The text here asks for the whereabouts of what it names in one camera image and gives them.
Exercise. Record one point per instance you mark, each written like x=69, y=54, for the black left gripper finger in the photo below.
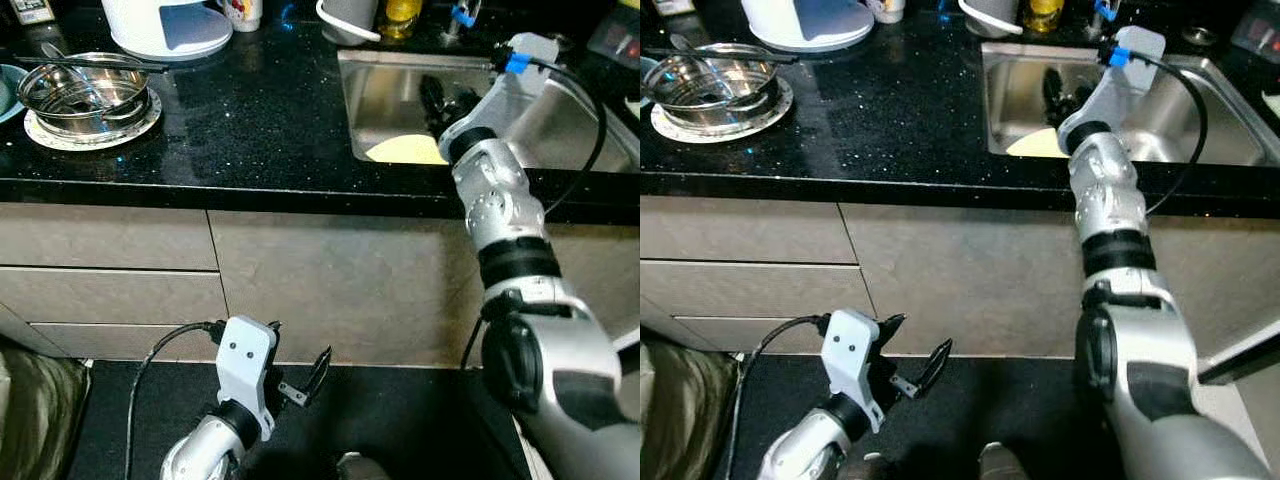
x=892, y=323
x=938, y=362
x=320, y=372
x=274, y=328

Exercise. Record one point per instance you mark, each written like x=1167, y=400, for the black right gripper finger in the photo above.
x=433, y=95
x=1052, y=88

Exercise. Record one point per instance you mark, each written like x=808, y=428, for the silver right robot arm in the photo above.
x=560, y=380
x=1150, y=380

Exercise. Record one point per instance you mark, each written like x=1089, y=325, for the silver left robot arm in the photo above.
x=200, y=450
x=800, y=450

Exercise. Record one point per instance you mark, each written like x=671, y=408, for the stainless steel sink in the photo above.
x=1020, y=95
x=390, y=100

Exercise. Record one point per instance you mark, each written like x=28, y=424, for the pale yellow plate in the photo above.
x=405, y=152
x=1035, y=146

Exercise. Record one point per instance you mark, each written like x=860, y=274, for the black floor mat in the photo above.
x=400, y=420
x=1000, y=400

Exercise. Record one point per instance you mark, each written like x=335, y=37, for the grey cabinet door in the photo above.
x=970, y=280
x=340, y=290
x=1230, y=280
x=600, y=280

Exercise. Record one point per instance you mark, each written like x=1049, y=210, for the yellow bottle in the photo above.
x=400, y=15

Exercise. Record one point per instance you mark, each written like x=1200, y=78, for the grey electric kettle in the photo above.
x=990, y=8
x=350, y=12

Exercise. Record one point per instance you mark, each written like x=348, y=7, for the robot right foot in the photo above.
x=1003, y=465
x=362, y=468

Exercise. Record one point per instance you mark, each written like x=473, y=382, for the round metal sink strainer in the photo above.
x=1198, y=37

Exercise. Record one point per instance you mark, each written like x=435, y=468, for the grey deep drawer front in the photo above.
x=110, y=297
x=750, y=290

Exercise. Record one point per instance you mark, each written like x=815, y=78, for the dark red appliance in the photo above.
x=1258, y=35
x=615, y=40

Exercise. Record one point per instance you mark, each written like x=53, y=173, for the grey shallow drawer front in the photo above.
x=740, y=230
x=100, y=237

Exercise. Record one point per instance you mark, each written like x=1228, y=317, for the printed white mug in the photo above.
x=885, y=10
x=243, y=14

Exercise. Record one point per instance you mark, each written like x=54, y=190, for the olive green bag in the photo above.
x=40, y=420
x=685, y=420

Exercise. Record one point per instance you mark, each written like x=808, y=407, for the perforated steel pot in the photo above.
x=60, y=118
x=690, y=112

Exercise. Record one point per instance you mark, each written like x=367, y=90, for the steel spoon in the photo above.
x=682, y=43
x=52, y=52

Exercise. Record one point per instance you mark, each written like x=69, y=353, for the labelled dark bottle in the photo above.
x=32, y=10
x=673, y=6

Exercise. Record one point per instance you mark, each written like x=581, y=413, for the round white plate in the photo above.
x=95, y=142
x=730, y=134

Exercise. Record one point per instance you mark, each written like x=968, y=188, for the teal bowl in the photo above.
x=8, y=95

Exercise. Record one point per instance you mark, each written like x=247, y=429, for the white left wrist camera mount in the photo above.
x=245, y=365
x=850, y=360

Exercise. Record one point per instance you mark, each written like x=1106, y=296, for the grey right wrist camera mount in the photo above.
x=500, y=100
x=1115, y=90

